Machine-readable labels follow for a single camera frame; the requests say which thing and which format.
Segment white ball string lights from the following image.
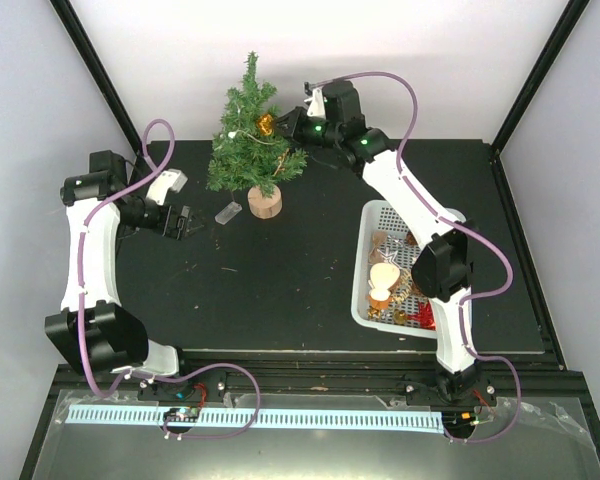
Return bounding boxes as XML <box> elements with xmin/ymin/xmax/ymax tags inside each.
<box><xmin>212</xmin><ymin>103</ymin><xmax>277</xmax><ymax>153</ymax></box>

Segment gold gift box ornament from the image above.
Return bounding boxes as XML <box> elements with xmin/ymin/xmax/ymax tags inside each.
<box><xmin>256</xmin><ymin>113</ymin><xmax>275</xmax><ymax>137</ymax></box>

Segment silver star ornament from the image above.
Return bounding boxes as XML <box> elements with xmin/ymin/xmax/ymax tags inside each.
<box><xmin>377</xmin><ymin>247</ymin><xmax>400</xmax><ymax>268</ymax></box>

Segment gold merry christmas sign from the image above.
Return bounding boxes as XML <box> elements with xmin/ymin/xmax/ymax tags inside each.
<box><xmin>389</xmin><ymin>270</ymin><xmax>412</xmax><ymax>305</ymax></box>

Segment red star ornament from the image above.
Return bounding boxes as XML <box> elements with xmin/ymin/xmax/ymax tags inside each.
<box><xmin>407</xmin><ymin>301</ymin><xmax>436</xmax><ymax>331</ymax></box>

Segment brown pine cone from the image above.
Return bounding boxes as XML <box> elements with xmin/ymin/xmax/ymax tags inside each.
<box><xmin>405</xmin><ymin>231</ymin><xmax>419</xmax><ymax>246</ymax></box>

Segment clear battery box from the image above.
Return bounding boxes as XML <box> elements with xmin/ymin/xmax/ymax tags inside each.
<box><xmin>214</xmin><ymin>201</ymin><xmax>242</xmax><ymax>225</ymax></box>

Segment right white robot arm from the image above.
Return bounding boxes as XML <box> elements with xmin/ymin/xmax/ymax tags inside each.
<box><xmin>275</xmin><ymin>79</ymin><xmax>478</xmax><ymax>403</ymax></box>

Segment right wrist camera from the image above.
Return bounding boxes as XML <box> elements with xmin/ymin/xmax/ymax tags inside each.
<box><xmin>304</xmin><ymin>82</ymin><xmax>326</xmax><ymax>119</ymax></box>

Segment brown berry twig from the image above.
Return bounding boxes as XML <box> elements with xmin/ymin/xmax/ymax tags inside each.
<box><xmin>273</xmin><ymin>150</ymin><xmax>289</xmax><ymax>177</ymax></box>

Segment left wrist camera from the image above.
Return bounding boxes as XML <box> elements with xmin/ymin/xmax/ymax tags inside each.
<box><xmin>146</xmin><ymin>169</ymin><xmax>188</xmax><ymax>206</ymax></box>

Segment white slotted cable duct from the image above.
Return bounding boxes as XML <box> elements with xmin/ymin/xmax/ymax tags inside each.
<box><xmin>65</xmin><ymin>405</ymin><xmax>444</xmax><ymax>434</ymax></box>

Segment white perforated plastic basket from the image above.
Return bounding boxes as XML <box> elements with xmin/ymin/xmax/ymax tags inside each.
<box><xmin>351</xmin><ymin>200</ymin><xmax>473</xmax><ymax>339</ymax></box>

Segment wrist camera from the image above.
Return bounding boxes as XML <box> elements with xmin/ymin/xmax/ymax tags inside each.
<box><xmin>304</xmin><ymin>82</ymin><xmax>326</xmax><ymax>119</ymax></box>
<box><xmin>146</xmin><ymin>169</ymin><xmax>188</xmax><ymax>206</ymax></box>

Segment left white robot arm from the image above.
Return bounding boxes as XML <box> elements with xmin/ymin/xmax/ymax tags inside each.
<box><xmin>45</xmin><ymin>151</ymin><xmax>197</xmax><ymax>399</ymax></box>

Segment small green christmas tree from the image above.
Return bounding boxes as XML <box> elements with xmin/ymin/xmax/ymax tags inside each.
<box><xmin>207</xmin><ymin>51</ymin><xmax>307</xmax><ymax>220</ymax></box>

